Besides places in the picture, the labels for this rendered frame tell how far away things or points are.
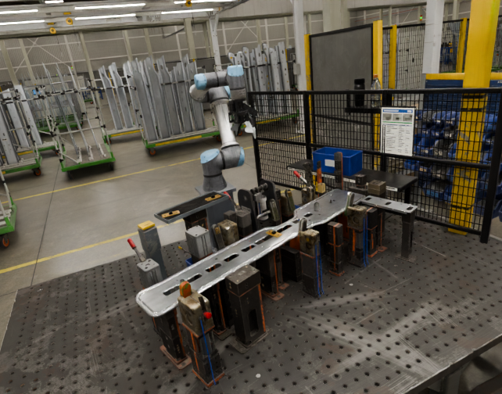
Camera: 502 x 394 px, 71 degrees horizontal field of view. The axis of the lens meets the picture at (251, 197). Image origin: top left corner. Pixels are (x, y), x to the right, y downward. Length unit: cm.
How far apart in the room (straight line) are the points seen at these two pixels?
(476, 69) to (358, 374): 157
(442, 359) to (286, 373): 59
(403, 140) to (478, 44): 61
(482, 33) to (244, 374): 191
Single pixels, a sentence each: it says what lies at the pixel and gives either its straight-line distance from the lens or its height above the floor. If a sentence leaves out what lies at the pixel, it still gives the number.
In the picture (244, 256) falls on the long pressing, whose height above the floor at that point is 100.
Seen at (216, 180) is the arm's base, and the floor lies 116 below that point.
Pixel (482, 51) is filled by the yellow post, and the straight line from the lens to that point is 220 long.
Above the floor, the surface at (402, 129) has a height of 132.
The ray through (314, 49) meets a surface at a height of 182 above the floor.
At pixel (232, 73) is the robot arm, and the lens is 177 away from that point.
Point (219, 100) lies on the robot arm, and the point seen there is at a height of 160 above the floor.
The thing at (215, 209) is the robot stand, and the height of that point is 100.
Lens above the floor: 182
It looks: 22 degrees down
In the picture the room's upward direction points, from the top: 7 degrees counter-clockwise
